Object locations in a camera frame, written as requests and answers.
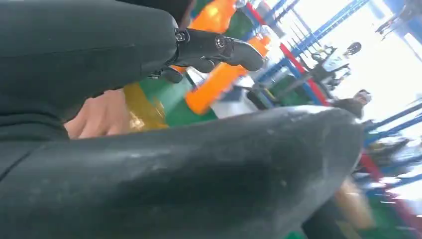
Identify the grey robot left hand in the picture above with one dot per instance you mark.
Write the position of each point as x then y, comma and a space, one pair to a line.
66, 49

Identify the orange drink bottle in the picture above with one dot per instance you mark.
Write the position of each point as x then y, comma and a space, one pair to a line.
211, 89
214, 16

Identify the person's right hand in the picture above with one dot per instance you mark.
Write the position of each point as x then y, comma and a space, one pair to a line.
99, 115

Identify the yellow plastic sheet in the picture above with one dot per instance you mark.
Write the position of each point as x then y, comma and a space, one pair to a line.
141, 109

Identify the green table mat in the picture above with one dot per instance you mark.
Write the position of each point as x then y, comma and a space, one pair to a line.
178, 109

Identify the white table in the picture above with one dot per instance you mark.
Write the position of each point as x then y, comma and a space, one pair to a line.
230, 109

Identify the black zip case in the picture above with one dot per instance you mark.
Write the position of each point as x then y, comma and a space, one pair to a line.
258, 99

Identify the blue and red rack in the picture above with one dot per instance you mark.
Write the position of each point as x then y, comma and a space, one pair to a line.
296, 62

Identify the person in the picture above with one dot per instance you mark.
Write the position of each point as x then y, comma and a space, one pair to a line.
351, 105

